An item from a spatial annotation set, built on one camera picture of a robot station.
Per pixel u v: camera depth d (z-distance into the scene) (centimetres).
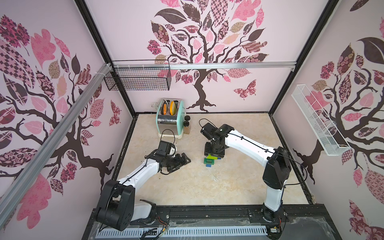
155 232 72
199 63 92
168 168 75
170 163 73
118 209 41
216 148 70
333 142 65
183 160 78
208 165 89
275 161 46
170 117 95
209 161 85
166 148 70
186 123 101
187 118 104
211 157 82
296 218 73
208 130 67
